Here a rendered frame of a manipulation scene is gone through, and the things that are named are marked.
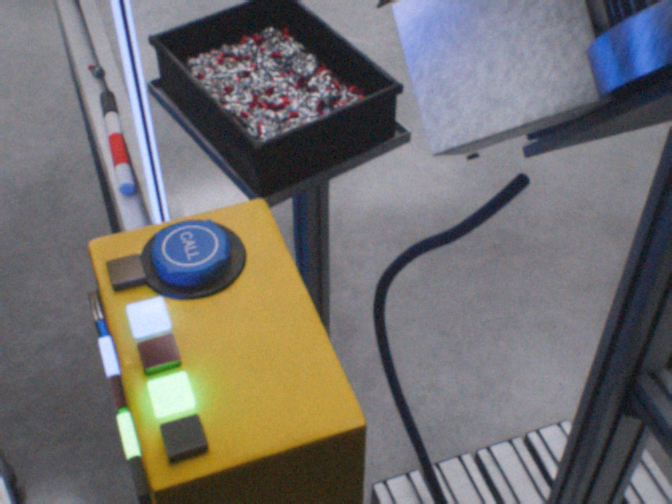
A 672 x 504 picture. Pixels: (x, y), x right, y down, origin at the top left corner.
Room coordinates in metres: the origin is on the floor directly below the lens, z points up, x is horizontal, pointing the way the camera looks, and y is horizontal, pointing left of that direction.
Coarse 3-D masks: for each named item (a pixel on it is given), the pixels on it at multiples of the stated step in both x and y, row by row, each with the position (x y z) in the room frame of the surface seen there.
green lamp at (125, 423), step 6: (120, 414) 0.25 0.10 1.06; (126, 414) 0.25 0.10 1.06; (120, 420) 0.24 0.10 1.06; (126, 420) 0.24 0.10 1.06; (120, 426) 0.24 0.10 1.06; (126, 426) 0.24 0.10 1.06; (132, 426) 0.24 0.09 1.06; (126, 432) 0.24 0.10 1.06; (132, 432) 0.24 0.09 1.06; (126, 438) 0.23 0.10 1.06; (132, 438) 0.23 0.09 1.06; (126, 444) 0.23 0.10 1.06; (132, 444) 0.23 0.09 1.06; (126, 450) 0.23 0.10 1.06; (132, 450) 0.23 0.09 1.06; (138, 450) 0.23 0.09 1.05
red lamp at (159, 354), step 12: (168, 336) 0.28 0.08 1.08; (144, 348) 0.27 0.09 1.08; (156, 348) 0.27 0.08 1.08; (168, 348) 0.27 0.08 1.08; (144, 360) 0.26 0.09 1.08; (156, 360) 0.26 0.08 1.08; (168, 360) 0.26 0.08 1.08; (180, 360) 0.26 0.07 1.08; (144, 372) 0.26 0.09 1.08; (156, 372) 0.26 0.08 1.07
